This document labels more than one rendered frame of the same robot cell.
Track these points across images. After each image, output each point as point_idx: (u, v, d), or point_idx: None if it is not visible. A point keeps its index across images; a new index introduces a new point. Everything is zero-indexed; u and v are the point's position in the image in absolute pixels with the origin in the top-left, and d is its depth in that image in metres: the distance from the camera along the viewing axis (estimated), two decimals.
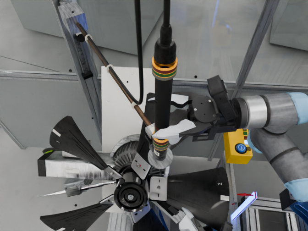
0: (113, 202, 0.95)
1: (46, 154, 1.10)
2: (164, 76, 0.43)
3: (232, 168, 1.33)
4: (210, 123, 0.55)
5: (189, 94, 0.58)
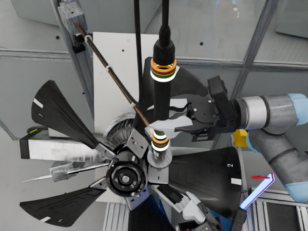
0: (105, 186, 0.81)
1: (30, 134, 0.96)
2: (162, 78, 0.43)
3: (240, 154, 1.19)
4: (210, 123, 0.55)
5: (187, 96, 0.58)
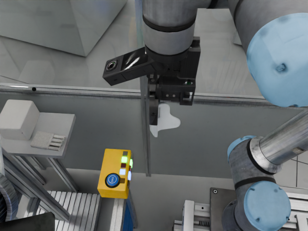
0: None
1: None
2: None
3: (122, 200, 1.06)
4: (154, 90, 0.44)
5: None
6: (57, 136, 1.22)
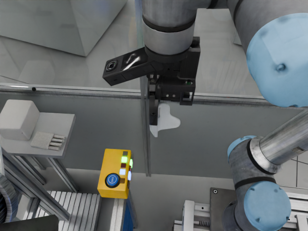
0: None
1: None
2: None
3: (122, 200, 1.06)
4: (154, 90, 0.44)
5: None
6: (57, 136, 1.22)
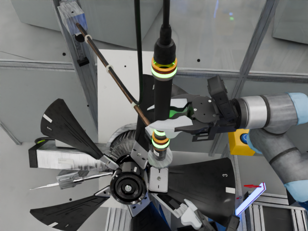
0: (107, 165, 0.85)
1: (38, 144, 1.03)
2: (163, 77, 0.43)
3: (236, 161, 1.25)
4: (210, 123, 0.55)
5: (187, 96, 0.58)
6: None
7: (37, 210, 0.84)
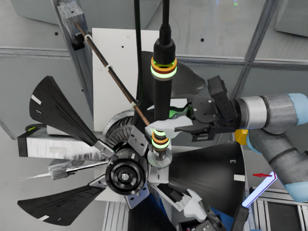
0: (102, 151, 0.77)
1: (29, 132, 0.95)
2: (163, 77, 0.43)
3: None
4: (210, 123, 0.55)
5: (187, 96, 0.58)
6: None
7: (25, 201, 0.77)
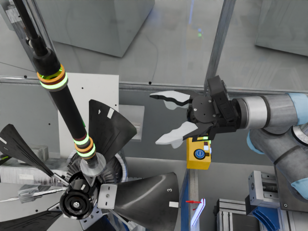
0: (59, 182, 0.92)
1: (2, 160, 1.10)
2: (50, 88, 0.42)
3: (196, 173, 1.32)
4: (210, 123, 0.55)
5: (191, 93, 0.59)
6: (135, 123, 1.48)
7: None
